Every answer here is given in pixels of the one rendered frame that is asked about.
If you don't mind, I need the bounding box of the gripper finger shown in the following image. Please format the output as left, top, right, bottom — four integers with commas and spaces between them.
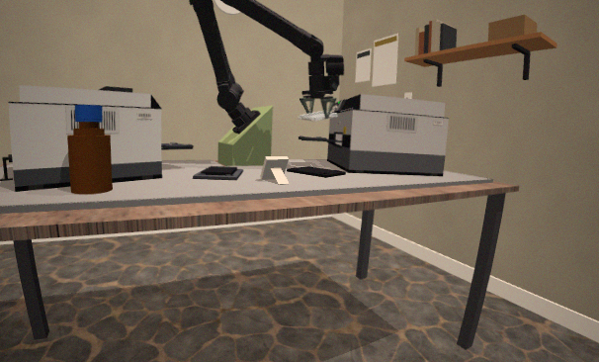
299, 97, 314, 114
320, 98, 337, 119

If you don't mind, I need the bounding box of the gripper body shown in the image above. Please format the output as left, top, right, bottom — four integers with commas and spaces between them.
301, 75, 333, 99

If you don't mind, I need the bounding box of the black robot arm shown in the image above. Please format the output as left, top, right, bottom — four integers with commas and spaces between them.
189, 0, 344, 134

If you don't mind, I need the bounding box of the white multiwell plate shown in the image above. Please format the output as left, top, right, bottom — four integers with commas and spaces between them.
299, 111, 338, 122

